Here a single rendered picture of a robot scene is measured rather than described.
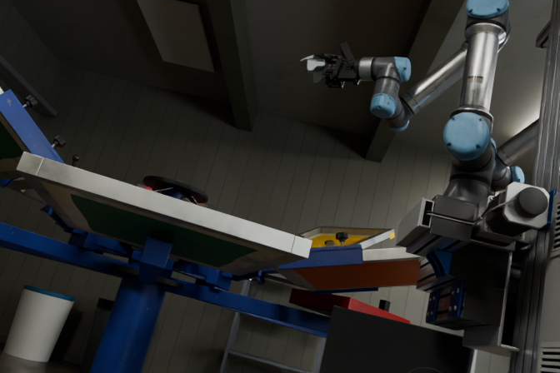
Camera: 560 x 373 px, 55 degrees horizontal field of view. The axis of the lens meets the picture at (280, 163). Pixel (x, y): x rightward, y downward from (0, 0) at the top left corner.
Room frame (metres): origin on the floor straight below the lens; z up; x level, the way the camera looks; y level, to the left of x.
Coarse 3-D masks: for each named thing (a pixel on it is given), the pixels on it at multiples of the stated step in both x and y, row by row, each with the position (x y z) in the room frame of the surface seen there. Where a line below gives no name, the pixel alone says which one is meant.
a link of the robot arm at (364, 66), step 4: (360, 60) 1.53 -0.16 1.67; (364, 60) 1.51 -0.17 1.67; (368, 60) 1.51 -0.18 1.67; (360, 64) 1.52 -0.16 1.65; (364, 64) 1.51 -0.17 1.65; (368, 64) 1.50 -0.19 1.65; (360, 68) 1.52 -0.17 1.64; (364, 68) 1.51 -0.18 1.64; (368, 68) 1.51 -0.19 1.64; (360, 72) 1.53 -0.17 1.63; (364, 72) 1.52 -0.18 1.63; (368, 72) 1.51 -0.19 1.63; (360, 76) 1.54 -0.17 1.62; (364, 76) 1.53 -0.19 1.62; (368, 76) 1.52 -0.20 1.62; (364, 80) 1.55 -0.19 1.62; (368, 80) 1.55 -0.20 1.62; (372, 80) 1.54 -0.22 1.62
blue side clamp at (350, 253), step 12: (312, 252) 1.92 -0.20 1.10; (324, 252) 1.91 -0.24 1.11; (336, 252) 1.90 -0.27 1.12; (348, 252) 1.88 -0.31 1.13; (360, 252) 1.87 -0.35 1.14; (288, 264) 1.95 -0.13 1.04; (300, 264) 1.94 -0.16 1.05; (312, 264) 1.92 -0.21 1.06; (324, 264) 1.91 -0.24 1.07; (336, 264) 1.89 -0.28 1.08; (348, 264) 1.88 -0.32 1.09; (360, 264) 1.87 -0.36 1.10
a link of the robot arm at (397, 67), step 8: (376, 64) 1.49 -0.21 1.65; (384, 64) 1.48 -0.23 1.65; (392, 64) 1.47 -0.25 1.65; (400, 64) 1.45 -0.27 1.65; (408, 64) 1.47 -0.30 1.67; (376, 72) 1.50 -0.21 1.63; (384, 72) 1.48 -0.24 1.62; (392, 72) 1.47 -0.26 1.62; (400, 72) 1.46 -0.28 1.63; (408, 72) 1.48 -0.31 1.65; (400, 80) 1.49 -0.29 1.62
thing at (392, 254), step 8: (392, 248) 1.84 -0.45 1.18; (400, 248) 1.83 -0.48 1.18; (368, 256) 1.87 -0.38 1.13; (376, 256) 1.86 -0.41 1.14; (384, 256) 1.85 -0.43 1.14; (392, 256) 1.84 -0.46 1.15; (400, 256) 1.83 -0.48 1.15; (408, 256) 1.82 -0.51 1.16; (416, 256) 1.81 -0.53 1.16; (288, 272) 2.08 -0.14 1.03; (296, 272) 2.08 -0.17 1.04; (304, 280) 2.24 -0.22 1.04; (312, 288) 2.44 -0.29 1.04; (344, 288) 2.44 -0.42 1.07; (352, 288) 2.44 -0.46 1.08; (360, 288) 2.44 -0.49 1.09
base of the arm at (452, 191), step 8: (456, 176) 1.47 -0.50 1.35; (464, 176) 1.45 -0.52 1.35; (472, 176) 1.44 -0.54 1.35; (448, 184) 1.50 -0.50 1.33; (456, 184) 1.46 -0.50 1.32; (464, 184) 1.44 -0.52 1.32; (472, 184) 1.43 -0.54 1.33; (480, 184) 1.43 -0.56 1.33; (488, 184) 1.45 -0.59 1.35; (448, 192) 1.47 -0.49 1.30; (456, 192) 1.46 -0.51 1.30; (464, 192) 1.43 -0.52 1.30; (472, 192) 1.42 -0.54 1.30; (480, 192) 1.43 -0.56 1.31; (488, 192) 1.45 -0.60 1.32; (464, 200) 1.42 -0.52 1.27; (472, 200) 1.42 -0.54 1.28; (480, 200) 1.42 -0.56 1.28
